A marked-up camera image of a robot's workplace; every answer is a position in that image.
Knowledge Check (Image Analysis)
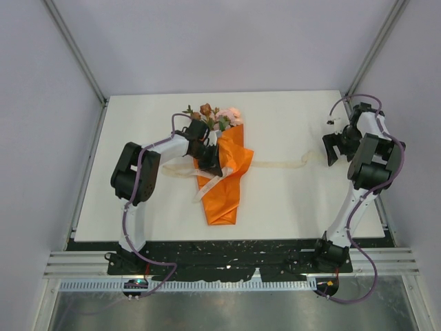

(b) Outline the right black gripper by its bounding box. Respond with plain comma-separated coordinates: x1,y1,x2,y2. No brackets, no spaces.
321,126,361,166

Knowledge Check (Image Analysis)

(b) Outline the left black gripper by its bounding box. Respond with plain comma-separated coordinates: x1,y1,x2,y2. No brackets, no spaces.
189,143,223,177

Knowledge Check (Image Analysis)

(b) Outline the cream ribbon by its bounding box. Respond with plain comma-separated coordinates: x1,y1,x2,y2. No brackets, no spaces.
161,149,326,205

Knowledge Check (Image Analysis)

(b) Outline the orange wrapping paper sheet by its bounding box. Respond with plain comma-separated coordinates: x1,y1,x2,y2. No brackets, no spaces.
195,125,254,225

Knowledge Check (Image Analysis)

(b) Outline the fake flower bouquet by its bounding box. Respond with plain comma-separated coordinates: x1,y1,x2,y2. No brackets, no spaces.
183,103,243,134

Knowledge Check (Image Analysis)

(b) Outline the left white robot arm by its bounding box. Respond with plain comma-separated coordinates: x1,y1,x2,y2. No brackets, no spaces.
110,119,226,274

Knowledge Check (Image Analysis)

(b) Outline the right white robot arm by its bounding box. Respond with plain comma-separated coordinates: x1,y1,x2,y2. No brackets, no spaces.
322,102,406,249

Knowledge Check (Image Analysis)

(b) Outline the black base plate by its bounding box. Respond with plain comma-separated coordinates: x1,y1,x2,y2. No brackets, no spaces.
67,237,397,282

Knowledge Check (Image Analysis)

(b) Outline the aluminium frame rail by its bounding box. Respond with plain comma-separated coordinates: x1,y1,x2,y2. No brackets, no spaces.
43,248,420,279

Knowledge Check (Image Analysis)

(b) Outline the right aluminium corner post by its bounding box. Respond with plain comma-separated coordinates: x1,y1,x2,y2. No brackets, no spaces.
344,0,411,96

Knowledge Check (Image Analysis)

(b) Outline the aluminium corner post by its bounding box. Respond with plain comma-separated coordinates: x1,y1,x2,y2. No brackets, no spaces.
41,0,109,106
344,0,411,96

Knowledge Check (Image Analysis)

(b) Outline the white slotted cable duct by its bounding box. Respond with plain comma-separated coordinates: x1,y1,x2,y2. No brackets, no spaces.
59,277,316,292

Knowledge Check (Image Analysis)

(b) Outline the left aluminium corner post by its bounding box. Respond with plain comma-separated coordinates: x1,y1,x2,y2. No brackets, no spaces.
41,0,109,106

